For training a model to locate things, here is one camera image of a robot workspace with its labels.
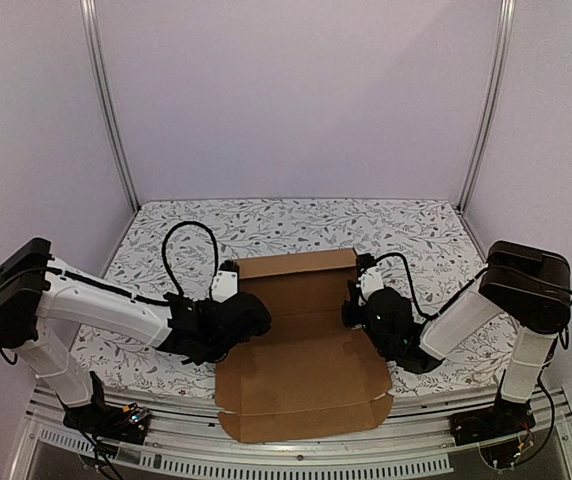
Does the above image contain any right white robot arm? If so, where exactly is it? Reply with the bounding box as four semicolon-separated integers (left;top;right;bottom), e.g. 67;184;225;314
342;241;572;436

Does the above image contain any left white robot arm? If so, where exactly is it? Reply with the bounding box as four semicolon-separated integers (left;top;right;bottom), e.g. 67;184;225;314
0;238;271;434

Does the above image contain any aluminium frame post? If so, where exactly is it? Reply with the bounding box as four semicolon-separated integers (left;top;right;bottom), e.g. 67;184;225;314
80;0;141;213
456;0;516;216

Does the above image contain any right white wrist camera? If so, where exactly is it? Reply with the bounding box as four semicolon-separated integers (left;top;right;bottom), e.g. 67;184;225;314
356;254;384;306

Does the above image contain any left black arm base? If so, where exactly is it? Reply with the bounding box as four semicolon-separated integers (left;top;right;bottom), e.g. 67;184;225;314
62;371;151;445

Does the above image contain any aluminium front rail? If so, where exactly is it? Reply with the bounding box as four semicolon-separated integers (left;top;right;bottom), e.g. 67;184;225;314
10;386;572;479

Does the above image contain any brown cardboard box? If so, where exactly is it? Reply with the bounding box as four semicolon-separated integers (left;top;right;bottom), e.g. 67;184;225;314
215;248;393;443

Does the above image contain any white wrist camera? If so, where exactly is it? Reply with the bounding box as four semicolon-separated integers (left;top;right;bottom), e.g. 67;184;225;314
210;260;239;303
356;254;384;306

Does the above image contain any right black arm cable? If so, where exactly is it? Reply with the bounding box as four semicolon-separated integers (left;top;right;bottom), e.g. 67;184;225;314
370;251;487;321

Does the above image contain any left aluminium frame post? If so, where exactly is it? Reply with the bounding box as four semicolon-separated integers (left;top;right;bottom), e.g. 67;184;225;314
80;0;141;213

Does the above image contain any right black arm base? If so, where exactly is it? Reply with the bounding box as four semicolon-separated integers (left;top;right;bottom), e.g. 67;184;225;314
448;396;536;446

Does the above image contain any right aluminium frame post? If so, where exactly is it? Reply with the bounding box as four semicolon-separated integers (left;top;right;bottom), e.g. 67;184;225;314
456;0;516;216

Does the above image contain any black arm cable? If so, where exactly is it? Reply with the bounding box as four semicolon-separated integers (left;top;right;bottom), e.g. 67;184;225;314
370;251;487;321
48;220;220;306

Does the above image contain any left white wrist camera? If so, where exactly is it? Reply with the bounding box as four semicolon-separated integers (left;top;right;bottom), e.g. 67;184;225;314
210;260;239;303

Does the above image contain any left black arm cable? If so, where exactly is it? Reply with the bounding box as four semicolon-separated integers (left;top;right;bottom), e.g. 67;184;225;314
48;220;220;306

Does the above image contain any floral patterned table mat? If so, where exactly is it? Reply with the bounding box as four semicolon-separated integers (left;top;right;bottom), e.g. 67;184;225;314
71;199;516;399

